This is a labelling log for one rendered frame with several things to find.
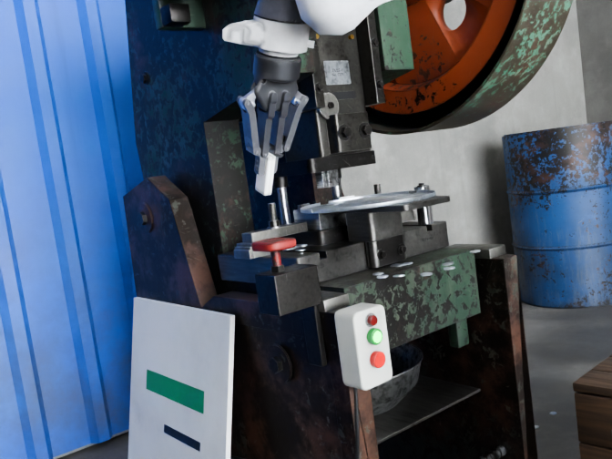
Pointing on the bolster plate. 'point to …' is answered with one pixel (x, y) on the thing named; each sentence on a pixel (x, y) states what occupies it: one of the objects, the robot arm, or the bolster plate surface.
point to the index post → (424, 209)
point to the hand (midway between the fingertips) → (265, 173)
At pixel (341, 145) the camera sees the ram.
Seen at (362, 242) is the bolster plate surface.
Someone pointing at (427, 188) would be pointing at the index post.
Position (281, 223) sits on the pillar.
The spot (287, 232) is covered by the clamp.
